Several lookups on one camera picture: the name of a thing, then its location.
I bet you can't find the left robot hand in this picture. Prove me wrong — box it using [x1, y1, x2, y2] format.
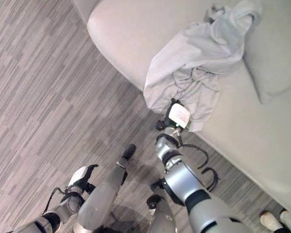
[68, 164, 99, 188]

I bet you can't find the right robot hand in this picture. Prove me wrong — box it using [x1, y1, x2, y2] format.
[162, 98, 192, 130]

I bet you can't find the light grey garment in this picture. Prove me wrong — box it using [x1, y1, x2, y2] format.
[143, 0, 262, 133]

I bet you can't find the beige sofa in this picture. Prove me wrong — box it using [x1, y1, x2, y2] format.
[71, 0, 291, 218]

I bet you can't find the beige sofa cushion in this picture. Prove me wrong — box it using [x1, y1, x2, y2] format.
[242, 14, 291, 105]

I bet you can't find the left silver robot leg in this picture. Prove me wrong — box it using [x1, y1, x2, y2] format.
[72, 144, 137, 233]

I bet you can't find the silver robot leg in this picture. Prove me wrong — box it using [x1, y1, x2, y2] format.
[146, 195, 179, 233]
[72, 144, 137, 233]

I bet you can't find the right silver robot leg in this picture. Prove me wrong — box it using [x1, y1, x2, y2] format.
[146, 195, 179, 233]

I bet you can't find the person's foot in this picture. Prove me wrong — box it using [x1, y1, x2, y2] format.
[279, 210, 291, 232]
[259, 210, 282, 231]

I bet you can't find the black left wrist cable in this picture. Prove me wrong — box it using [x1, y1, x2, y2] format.
[41, 187, 71, 216]

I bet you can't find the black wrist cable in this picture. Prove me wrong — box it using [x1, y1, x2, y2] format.
[41, 187, 71, 216]
[175, 131, 219, 192]

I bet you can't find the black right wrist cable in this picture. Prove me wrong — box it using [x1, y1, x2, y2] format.
[175, 131, 219, 192]

